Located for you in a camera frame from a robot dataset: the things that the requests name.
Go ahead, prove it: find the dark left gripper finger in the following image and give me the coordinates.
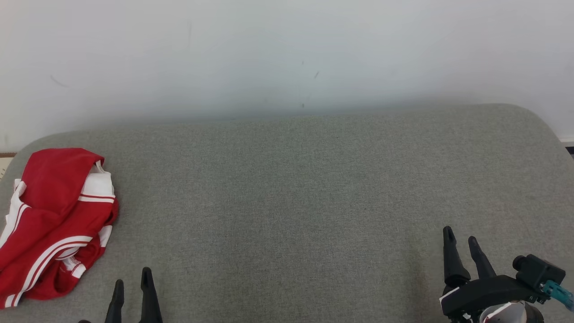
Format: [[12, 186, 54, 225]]
[[105, 279, 125, 323], [140, 267, 163, 323]]

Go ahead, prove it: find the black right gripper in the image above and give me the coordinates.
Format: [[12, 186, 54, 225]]
[[439, 226, 539, 323]]

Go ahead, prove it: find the red jersey with number print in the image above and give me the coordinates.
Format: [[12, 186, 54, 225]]
[[0, 148, 117, 310]]

